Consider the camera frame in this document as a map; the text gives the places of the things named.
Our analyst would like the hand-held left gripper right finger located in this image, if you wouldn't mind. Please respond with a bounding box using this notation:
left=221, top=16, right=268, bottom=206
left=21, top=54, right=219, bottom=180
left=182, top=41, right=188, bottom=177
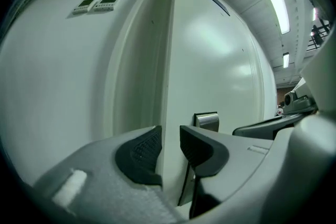
left=179, top=125, right=275, bottom=218

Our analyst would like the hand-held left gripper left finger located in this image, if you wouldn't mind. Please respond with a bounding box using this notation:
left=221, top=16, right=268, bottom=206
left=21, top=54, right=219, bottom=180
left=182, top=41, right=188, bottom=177
left=33, top=125, right=184, bottom=224

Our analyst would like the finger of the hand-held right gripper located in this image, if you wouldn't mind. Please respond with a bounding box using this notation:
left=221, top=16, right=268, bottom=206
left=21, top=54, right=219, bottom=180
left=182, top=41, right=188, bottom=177
left=232, top=112, right=318, bottom=140

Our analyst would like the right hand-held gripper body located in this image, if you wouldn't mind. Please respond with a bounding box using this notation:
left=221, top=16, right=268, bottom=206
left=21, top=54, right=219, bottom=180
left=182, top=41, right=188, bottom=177
left=282, top=31, right=336, bottom=119

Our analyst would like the white door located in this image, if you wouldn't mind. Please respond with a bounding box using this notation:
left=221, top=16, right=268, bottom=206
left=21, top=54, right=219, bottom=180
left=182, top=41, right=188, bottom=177
left=162, top=0, right=278, bottom=208

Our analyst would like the metal door handle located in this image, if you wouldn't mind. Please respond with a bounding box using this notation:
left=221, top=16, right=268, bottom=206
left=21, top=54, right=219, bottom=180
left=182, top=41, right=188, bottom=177
left=193, top=112, right=220, bottom=133

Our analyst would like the white wall thermostat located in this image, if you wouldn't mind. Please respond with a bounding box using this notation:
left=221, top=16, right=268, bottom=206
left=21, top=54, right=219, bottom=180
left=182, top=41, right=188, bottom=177
left=92, top=0, right=120, bottom=13
left=72, top=0, right=97, bottom=15

